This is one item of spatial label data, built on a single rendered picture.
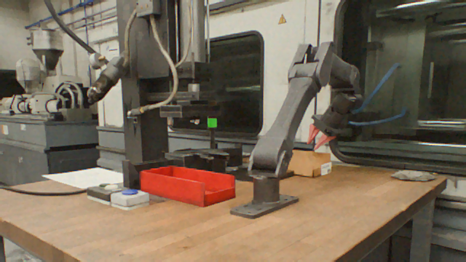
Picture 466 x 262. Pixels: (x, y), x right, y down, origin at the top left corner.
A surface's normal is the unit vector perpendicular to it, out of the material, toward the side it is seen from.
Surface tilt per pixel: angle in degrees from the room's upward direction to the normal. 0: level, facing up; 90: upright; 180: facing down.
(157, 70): 90
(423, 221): 90
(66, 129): 90
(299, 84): 48
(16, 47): 90
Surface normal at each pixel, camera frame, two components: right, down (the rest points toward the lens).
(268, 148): -0.48, -0.54
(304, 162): -0.66, 0.14
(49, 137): 0.71, 0.12
